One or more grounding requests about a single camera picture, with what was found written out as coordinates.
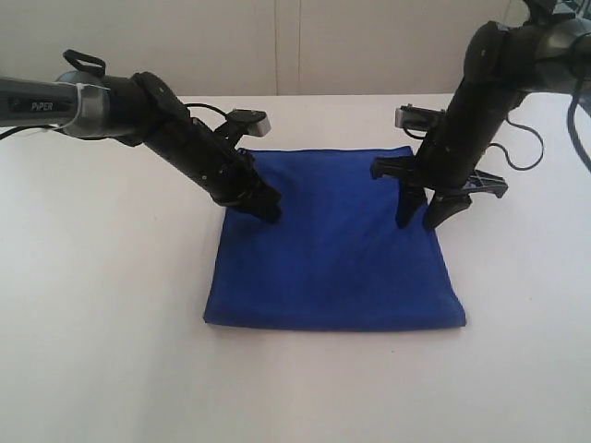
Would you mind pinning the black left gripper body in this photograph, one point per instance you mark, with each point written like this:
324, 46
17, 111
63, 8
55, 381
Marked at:
206, 159

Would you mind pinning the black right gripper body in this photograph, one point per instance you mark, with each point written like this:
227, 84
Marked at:
447, 158

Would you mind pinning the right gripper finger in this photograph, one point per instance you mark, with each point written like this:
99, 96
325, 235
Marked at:
442, 207
411, 199

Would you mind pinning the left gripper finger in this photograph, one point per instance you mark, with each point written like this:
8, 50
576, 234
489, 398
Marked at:
264, 194
267, 211

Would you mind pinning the blue microfiber cloth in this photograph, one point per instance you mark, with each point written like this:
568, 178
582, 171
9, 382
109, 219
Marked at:
336, 260

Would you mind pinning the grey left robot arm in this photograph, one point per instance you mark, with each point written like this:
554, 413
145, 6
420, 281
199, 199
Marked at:
143, 110

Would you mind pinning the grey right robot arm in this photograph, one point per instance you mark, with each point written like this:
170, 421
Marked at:
549, 53

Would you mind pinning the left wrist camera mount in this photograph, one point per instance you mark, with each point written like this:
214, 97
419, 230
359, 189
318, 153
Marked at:
244, 122

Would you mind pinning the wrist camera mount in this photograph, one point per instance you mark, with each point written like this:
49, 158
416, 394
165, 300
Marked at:
244, 122
415, 121

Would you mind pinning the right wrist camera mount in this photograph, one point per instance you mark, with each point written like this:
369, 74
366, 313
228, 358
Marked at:
415, 121

